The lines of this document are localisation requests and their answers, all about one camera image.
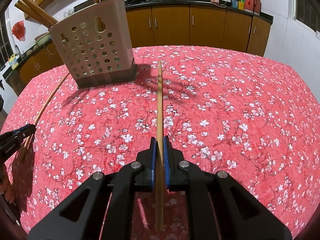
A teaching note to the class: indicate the clear plastic bag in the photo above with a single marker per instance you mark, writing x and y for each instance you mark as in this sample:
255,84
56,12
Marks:
68,13

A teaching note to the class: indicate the metal faucet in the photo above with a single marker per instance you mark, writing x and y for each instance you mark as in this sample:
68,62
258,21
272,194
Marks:
18,50

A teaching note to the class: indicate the red bag on wall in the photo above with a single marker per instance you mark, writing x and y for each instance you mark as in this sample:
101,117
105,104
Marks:
18,30

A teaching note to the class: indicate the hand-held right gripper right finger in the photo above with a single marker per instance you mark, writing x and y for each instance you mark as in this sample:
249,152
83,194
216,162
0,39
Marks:
167,165

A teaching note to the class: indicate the red floral tablecloth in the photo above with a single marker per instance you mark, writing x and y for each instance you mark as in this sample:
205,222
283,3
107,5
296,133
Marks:
225,117

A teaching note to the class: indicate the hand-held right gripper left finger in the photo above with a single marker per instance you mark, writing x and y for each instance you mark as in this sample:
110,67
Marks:
153,165

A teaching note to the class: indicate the green and pink basin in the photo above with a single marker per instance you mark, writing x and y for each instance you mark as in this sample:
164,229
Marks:
43,38

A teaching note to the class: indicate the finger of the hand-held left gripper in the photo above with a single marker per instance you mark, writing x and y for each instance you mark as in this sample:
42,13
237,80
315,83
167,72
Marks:
15,136

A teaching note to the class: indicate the person's left hand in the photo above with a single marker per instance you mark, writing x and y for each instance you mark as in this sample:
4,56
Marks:
7,190

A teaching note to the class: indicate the window with grille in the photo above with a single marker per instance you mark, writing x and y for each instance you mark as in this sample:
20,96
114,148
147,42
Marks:
3,45
308,5

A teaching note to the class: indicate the wooden kitchen base cabinets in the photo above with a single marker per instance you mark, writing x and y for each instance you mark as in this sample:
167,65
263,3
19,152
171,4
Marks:
200,27

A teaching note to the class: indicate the beige perforated chopstick holder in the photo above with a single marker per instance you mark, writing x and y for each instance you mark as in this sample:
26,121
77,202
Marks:
100,45

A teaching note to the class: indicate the yellow detergent bottle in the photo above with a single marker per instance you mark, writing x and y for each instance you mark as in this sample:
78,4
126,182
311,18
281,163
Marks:
13,62

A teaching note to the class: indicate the black kitchen countertop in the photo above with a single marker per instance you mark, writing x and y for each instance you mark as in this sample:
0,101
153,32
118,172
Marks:
200,1

